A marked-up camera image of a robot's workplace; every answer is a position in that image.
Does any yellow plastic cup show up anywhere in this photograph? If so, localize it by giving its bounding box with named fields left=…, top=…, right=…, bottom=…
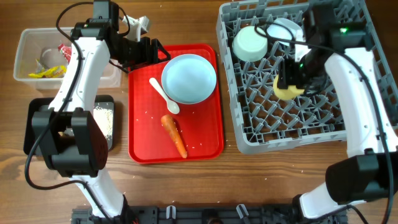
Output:
left=273, top=75, right=305, bottom=100

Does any light blue bowl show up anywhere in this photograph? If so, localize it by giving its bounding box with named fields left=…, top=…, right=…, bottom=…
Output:
left=267, top=18, right=303, bottom=40

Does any light blue plate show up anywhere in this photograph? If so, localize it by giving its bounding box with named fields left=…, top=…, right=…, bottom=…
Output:
left=160, top=54, right=217, bottom=105

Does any mint green bowl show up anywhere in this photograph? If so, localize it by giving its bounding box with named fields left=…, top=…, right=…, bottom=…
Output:
left=232, top=26, right=268, bottom=62

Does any red foil snack wrapper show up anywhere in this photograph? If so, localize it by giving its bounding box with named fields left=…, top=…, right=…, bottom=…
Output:
left=58, top=44, right=72, bottom=63

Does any white plastic spoon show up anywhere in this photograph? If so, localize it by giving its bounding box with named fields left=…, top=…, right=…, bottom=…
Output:
left=149, top=78, right=180, bottom=114

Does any pile of white rice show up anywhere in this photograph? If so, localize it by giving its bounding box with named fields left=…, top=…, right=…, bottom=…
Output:
left=93, top=106, right=113, bottom=139

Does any yellow foil wrapper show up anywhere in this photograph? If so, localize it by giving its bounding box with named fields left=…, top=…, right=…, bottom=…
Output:
left=29, top=65, right=67, bottom=78

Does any orange carrot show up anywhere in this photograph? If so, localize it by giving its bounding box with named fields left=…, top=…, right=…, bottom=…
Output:
left=160, top=114, right=188, bottom=159

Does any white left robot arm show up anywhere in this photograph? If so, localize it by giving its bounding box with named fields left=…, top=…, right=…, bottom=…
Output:
left=29, top=1, right=164, bottom=223

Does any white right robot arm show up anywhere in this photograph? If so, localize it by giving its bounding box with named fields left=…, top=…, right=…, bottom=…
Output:
left=274, top=2, right=397, bottom=223

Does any grey dishwasher rack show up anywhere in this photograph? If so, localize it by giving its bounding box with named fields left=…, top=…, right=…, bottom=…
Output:
left=216, top=0, right=398, bottom=155

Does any black tray bin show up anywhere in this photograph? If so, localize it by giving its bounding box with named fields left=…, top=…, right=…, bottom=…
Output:
left=23, top=95, right=115, bottom=155

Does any red serving tray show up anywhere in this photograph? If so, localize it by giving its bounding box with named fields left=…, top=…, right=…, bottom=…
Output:
left=128, top=44, right=224, bottom=164

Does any clear plastic bin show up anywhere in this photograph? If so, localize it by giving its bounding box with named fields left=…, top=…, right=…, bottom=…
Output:
left=13, top=27, right=123, bottom=90

